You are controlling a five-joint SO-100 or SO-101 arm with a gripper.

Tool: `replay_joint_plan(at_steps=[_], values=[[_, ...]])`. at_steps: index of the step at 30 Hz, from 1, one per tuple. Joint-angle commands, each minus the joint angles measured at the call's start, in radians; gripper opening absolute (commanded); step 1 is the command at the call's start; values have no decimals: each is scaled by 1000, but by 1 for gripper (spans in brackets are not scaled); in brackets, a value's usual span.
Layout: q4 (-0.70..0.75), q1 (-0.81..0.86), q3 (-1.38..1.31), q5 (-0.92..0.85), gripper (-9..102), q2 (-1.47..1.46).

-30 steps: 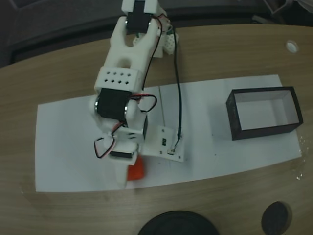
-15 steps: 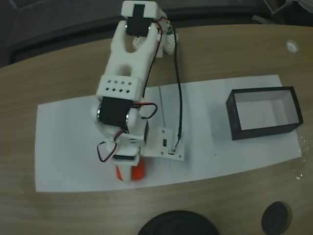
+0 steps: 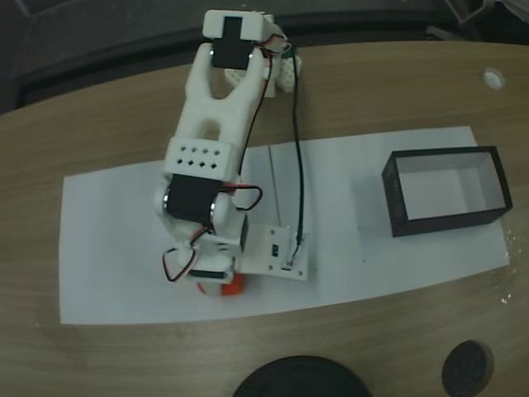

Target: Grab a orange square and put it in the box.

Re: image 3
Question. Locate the orange cube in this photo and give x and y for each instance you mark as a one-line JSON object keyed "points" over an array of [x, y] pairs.
{"points": [[234, 287]]}

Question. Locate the dark box white inside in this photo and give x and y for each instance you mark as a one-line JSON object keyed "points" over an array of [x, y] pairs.
{"points": [[394, 198]]}

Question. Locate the white paper sheet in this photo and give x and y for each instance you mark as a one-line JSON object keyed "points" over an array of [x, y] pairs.
{"points": [[115, 248], [351, 269]]}

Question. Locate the black round lamp base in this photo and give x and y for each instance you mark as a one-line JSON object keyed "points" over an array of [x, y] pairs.
{"points": [[301, 378]]}

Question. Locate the small white round cap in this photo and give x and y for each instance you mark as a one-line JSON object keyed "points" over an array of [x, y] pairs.
{"points": [[494, 77]]}

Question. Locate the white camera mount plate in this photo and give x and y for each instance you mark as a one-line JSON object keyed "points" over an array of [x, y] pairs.
{"points": [[268, 252]]}

